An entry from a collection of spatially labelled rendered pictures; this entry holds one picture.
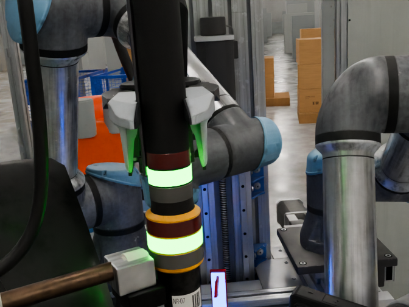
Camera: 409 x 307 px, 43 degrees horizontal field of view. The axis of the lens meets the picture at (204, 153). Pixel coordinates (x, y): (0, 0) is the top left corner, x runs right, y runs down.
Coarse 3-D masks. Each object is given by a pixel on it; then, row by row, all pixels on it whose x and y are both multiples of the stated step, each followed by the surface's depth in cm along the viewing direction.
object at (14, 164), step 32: (32, 160) 50; (0, 192) 45; (32, 192) 47; (64, 192) 49; (0, 224) 44; (64, 224) 46; (0, 256) 42; (32, 256) 43; (64, 256) 44; (96, 256) 46; (0, 288) 41; (96, 288) 44
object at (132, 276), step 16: (112, 256) 39; (128, 272) 38; (144, 272) 38; (112, 288) 41; (128, 288) 38; (144, 288) 38; (160, 288) 39; (128, 304) 38; (144, 304) 38; (160, 304) 39
